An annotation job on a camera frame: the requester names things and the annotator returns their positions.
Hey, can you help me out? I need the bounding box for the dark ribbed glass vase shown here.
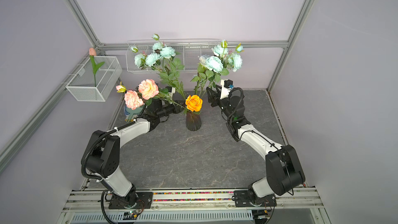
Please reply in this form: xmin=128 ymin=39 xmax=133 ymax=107
xmin=186 ymin=112 xmax=202 ymax=131

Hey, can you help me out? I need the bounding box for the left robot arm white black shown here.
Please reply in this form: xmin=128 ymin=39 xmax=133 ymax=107
xmin=81 ymin=100 xmax=184 ymax=207

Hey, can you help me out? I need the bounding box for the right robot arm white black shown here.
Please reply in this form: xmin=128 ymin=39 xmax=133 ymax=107
xmin=206 ymin=86 xmax=306 ymax=206

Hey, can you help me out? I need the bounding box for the orange rose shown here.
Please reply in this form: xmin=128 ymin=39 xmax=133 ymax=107
xmin=185 ymin=94 xmax=203 ymax=112

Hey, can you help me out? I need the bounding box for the teal rose branch remaining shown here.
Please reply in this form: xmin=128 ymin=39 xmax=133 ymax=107
xmin=129 ymin=34 xmax=186 ymax=97

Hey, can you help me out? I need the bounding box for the pink rose branch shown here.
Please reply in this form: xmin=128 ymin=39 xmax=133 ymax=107
xmin=116 ymin=79 xmax=173 ymax=110

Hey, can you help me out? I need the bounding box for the blue green hand fan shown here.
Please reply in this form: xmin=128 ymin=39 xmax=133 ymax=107
xmin=124 ymin=105 xmax=144 ymax=122

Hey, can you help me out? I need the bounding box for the pink tulip bud stem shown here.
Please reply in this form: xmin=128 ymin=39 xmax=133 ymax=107
xmin=89 ymin=48 xmax=105 ymax=87

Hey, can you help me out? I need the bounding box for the white mesh side basket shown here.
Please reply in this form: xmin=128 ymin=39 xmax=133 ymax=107
xmin=65 ymin=56 xmax=122 ymax=102

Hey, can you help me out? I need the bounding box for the white vent grille strip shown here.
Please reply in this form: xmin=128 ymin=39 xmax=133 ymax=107
xmin=70 ymin=210 xmax=254 ymax=224

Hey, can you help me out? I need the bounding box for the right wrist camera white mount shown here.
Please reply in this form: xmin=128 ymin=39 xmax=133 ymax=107
xmin=220 ymin=79 xmax=234 ymax=100

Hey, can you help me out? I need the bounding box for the white wire wall basket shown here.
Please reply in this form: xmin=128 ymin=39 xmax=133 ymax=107
xmin=125 ymin=38 xmax=220 ymax=74

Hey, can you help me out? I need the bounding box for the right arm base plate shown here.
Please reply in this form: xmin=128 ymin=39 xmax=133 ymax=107
xmin=231 ymin=189 xmax=277 ymax=207

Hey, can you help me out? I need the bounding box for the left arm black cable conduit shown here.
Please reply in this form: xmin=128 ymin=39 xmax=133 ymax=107
xmin=80 ymin=121 xmax=137 ymax=181

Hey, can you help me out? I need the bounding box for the aluminium front rail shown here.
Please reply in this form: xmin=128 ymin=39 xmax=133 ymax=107
xmin=63 ymin=187 xmax=324 ymax=212

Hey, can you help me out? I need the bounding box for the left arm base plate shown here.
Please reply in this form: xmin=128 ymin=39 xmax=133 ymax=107
xmin=108 ymin=191 xmax=153 ymax=209

